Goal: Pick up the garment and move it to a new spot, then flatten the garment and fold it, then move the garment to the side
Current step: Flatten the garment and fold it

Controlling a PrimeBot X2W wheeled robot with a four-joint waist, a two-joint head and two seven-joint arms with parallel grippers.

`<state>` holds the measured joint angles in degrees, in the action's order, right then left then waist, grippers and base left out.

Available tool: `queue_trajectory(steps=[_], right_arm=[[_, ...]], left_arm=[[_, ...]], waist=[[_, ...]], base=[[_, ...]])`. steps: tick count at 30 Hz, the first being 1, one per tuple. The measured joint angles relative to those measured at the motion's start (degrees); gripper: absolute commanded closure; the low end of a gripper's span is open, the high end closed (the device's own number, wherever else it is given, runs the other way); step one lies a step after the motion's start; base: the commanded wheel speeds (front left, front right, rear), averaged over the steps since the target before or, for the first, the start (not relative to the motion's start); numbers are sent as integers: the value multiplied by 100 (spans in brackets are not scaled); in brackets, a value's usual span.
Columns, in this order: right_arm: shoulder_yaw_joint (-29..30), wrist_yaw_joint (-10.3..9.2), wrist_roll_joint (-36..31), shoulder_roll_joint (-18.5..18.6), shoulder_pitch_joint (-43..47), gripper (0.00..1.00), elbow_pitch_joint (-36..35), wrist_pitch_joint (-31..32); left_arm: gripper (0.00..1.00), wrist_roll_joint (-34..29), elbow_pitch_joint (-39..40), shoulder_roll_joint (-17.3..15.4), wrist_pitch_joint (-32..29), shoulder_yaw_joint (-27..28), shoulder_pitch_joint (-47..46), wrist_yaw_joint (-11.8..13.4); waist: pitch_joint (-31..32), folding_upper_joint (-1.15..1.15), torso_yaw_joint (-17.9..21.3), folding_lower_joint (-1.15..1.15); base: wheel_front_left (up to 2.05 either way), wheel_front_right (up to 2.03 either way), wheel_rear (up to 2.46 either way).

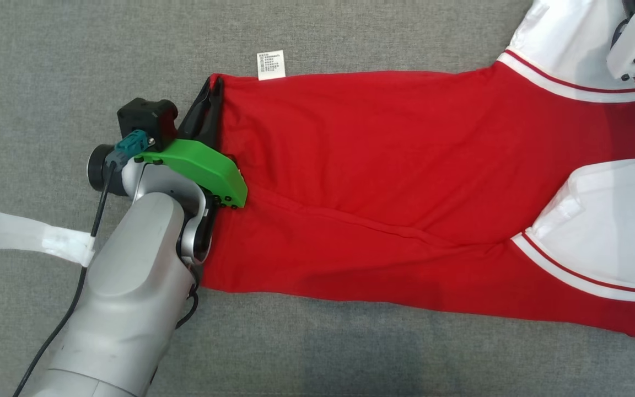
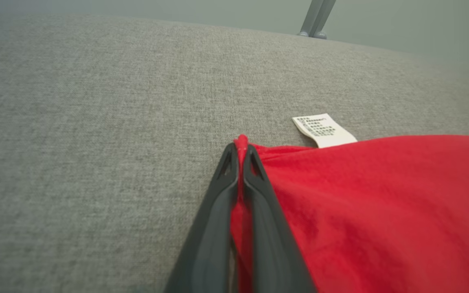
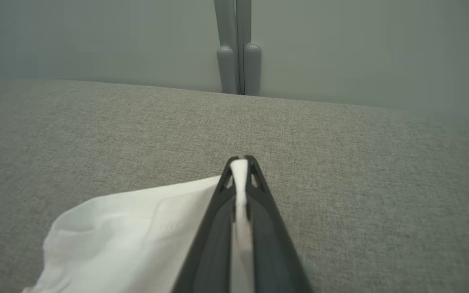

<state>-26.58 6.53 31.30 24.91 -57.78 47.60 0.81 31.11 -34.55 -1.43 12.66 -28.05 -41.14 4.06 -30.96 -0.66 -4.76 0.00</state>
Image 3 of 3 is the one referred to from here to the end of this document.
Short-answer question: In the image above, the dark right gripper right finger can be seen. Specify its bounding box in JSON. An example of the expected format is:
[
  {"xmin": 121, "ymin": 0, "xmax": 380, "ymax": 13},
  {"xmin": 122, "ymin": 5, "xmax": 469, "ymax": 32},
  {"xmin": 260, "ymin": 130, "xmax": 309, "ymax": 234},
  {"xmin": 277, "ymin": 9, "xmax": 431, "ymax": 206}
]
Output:
[{"xmin": 245, "ymin": 156, "xmax": 312, "ymax": 293}]

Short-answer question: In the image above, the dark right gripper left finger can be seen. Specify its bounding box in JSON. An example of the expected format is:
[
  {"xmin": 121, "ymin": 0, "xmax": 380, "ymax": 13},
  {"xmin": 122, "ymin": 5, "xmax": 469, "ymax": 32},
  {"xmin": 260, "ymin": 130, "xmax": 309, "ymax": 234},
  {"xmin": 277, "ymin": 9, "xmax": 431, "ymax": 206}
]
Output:
[{"xmin": 171, "ymin": 157, "xmax": 240, "ymax": 293}]

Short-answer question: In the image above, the red white striped shirt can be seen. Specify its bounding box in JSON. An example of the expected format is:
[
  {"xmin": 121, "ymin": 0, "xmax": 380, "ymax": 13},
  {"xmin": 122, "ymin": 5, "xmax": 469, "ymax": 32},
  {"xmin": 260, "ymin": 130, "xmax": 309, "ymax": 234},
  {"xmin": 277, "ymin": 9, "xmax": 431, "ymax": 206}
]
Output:
[{"xmin": 23, "ymin": 160, "xmax": 255, "ymax": 293}]

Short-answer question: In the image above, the grey partition post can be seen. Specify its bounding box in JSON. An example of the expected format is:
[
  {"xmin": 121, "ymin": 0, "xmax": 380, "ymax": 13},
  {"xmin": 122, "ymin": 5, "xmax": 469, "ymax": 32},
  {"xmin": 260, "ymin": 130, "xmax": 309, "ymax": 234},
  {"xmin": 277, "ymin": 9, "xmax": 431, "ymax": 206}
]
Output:
[{"xmin": 214, "ymin": 0, "xmax": 262, "ymax": 96}]

